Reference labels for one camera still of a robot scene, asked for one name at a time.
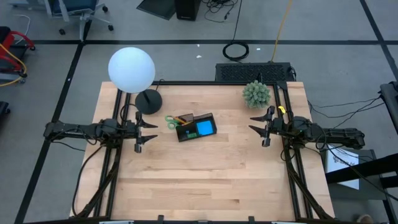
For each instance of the red cart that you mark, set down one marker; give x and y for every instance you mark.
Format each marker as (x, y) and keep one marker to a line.
(6, 46)

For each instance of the black metal table frame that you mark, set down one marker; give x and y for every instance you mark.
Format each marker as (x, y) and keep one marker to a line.
(217, 83)

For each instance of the black computer tower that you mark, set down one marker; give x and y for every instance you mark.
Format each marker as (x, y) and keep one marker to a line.
(187, 9)

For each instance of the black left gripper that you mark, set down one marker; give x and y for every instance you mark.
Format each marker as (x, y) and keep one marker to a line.
(138, 132)

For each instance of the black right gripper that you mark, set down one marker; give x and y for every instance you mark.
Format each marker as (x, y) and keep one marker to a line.
(280, 128)

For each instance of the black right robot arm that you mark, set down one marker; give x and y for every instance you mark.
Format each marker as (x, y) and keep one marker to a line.
(335, 135)

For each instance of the black mesh desk organizer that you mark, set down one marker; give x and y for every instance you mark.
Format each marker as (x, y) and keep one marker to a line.
(202, 140)

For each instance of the black perforated equipment case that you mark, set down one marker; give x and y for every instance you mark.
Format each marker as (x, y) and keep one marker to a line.
(255, 72)

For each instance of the white globe table lamp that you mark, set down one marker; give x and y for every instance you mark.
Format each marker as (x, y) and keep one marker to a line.
(132, 70)

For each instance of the person's foot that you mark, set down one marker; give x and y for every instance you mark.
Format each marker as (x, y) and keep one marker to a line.
(365, 219)

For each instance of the white printed paper sheet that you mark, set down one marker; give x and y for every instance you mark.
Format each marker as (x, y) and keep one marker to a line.
(348, 177)

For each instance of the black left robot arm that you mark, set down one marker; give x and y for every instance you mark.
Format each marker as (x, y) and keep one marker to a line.
(77, 129)

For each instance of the blue sticky note pad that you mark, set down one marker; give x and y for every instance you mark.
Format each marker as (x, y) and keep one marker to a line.
(205, 128)

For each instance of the orange pencil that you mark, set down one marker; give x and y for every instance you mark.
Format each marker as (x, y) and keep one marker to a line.
(179, 119)

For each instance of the blue office chair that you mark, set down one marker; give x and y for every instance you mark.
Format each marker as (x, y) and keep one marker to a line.
(74, 6)

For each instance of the potted artificial green plant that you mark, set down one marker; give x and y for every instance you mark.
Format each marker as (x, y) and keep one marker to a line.
(256, 95)

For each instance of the black metal beam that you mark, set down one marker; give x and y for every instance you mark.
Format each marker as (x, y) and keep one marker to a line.
(367, 168)

